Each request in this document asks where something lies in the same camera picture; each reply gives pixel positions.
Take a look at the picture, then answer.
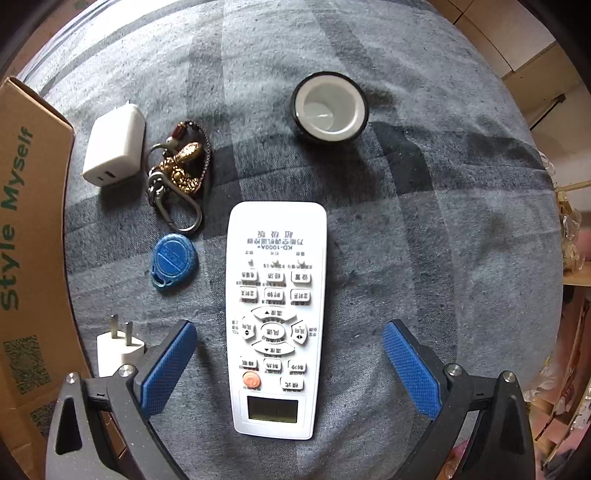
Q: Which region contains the clear plastic bag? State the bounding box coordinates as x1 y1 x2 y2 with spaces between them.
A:
556 185 591 273

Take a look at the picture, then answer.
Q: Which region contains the grey plaid bed sheet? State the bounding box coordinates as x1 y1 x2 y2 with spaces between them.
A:
18 0 566 480

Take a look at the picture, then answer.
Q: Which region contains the blue key fob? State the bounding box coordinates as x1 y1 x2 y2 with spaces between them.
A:
150 233 198 295

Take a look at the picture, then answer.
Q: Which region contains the white two-pin plug adapter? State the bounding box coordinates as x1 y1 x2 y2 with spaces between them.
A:
95 314 147 379

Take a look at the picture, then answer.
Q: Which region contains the white remote control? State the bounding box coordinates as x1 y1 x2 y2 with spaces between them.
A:
226 201 328 439

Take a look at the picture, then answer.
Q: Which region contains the black cup white inside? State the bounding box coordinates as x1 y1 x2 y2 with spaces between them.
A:
290 72 369 144

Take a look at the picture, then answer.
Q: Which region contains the brown cardboard box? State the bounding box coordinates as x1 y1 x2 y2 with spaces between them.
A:
0 76 127 480

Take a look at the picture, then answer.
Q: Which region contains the gold ornament keychain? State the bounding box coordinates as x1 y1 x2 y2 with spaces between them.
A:
146 120 213 234

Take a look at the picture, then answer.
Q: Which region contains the white usb charger block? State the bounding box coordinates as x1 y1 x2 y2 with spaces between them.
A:
82 102 147 188

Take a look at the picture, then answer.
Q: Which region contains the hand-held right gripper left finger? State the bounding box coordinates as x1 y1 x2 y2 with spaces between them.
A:
45 320 199 480

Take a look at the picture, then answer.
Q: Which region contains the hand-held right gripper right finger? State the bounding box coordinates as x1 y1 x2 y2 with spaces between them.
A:
381 318 539 480

